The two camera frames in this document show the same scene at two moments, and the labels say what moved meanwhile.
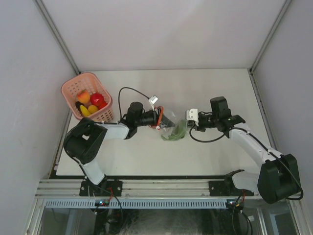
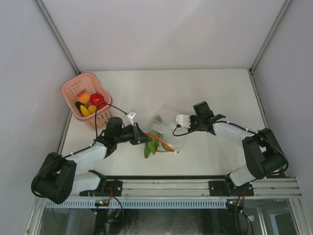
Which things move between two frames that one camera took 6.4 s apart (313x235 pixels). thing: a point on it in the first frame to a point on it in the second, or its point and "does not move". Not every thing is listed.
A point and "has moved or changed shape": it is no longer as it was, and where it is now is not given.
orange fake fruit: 92,108 does not move
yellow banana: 84,111 does not move
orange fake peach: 83,97 does not move
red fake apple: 97,99 does not move
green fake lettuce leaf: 179,132 to 157,136
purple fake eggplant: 78,105 does not move
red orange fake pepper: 102,105 does not move
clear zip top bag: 173,128 has moved or changed shape
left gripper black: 160,120 to 139,137
